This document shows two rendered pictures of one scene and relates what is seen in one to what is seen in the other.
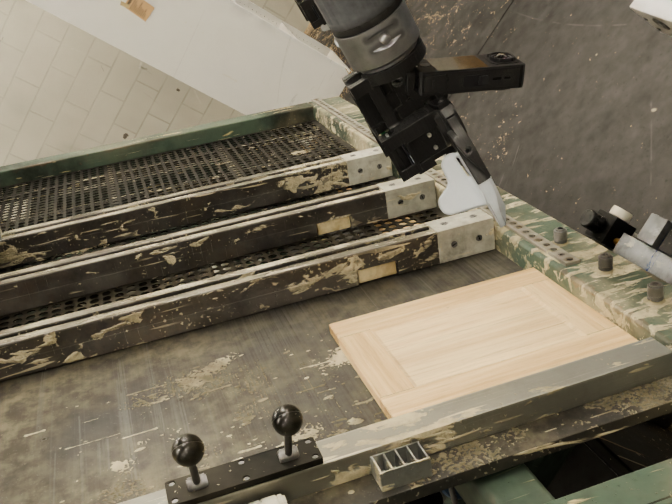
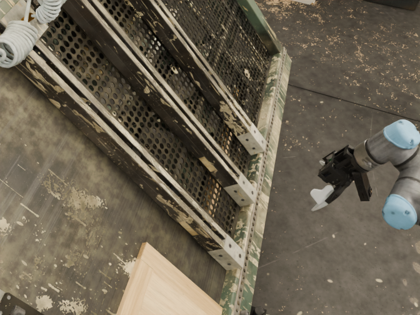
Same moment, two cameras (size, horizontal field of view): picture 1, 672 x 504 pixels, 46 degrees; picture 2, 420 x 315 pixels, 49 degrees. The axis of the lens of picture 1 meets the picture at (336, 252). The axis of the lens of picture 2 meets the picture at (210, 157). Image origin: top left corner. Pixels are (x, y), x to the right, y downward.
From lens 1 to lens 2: 0.76 m
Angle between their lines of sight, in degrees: 23
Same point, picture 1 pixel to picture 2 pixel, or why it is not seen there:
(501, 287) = (205, 307)
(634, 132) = (319, 229)
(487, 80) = not seen: outside the picture
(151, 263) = (139, 80)
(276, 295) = (150, 190)
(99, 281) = (112, 55)
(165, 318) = (107, 143)
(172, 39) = not seen: outside the picture
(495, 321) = not seen: outside the picture
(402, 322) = (164, 280)
